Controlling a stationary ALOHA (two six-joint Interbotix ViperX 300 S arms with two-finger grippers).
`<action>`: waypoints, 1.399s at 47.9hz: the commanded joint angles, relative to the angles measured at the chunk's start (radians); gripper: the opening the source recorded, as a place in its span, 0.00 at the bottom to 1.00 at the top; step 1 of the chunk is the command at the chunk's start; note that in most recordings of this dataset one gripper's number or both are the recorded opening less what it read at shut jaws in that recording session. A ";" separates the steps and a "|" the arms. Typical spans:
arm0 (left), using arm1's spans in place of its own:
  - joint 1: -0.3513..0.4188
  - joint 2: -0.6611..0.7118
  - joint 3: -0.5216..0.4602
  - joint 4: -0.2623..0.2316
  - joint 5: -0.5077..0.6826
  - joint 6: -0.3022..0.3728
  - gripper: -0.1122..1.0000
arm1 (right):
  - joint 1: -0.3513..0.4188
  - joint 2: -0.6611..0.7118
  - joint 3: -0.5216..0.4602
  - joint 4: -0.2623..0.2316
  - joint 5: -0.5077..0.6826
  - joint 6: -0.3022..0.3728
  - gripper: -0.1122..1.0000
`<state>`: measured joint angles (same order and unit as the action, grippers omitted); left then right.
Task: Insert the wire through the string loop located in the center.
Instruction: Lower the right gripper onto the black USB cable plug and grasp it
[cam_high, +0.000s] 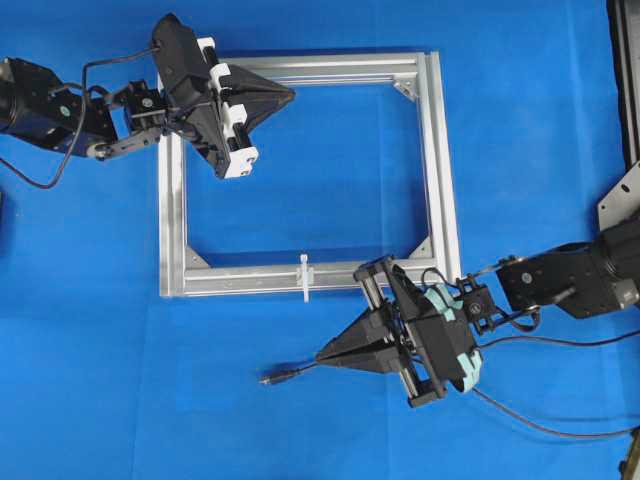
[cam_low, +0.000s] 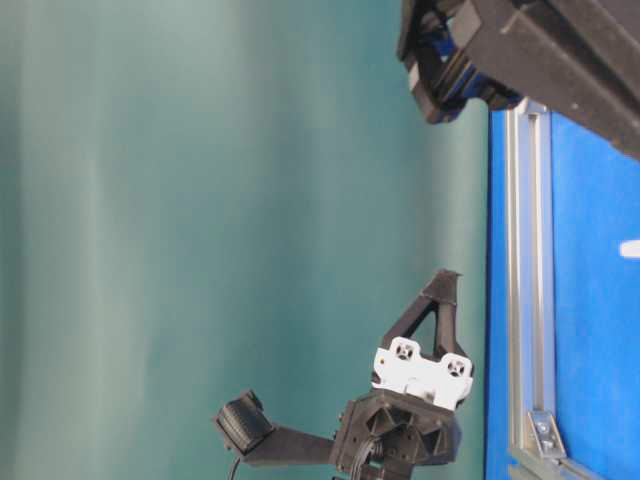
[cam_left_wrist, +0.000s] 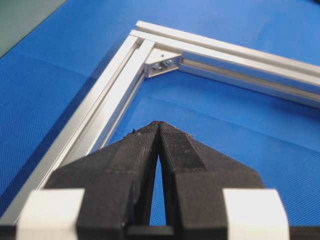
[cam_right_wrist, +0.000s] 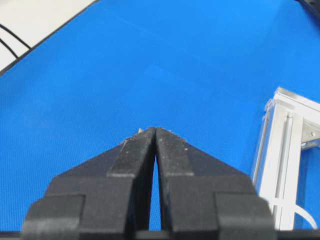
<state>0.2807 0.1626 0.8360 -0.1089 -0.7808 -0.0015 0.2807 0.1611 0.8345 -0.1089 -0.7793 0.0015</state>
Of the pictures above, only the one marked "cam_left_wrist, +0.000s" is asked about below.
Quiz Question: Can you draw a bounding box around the square aluminium extrusion frame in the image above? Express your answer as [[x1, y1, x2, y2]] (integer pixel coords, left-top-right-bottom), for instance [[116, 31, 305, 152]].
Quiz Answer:
[[0, 21, 320, 225]]

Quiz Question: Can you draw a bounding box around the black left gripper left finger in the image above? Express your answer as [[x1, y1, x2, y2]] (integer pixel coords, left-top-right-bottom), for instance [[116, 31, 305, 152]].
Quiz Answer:
[[16, 120, 160, 240]]

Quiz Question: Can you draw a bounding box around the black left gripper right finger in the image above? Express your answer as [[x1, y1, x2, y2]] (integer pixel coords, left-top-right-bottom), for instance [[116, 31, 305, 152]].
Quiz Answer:
[[158, 121, 290, 240]]

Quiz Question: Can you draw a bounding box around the blue table mat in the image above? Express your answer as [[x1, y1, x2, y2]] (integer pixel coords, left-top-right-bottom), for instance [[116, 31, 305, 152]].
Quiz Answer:
[[0, 0, 320, 226]]

